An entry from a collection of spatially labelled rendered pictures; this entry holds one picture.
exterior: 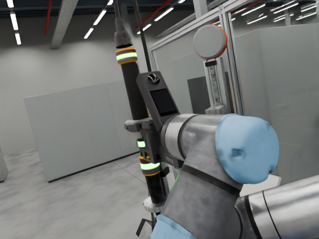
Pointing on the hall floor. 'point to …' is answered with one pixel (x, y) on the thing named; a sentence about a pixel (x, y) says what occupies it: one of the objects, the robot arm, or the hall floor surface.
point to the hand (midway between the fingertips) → (136, 119)
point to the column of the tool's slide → (223, 92)
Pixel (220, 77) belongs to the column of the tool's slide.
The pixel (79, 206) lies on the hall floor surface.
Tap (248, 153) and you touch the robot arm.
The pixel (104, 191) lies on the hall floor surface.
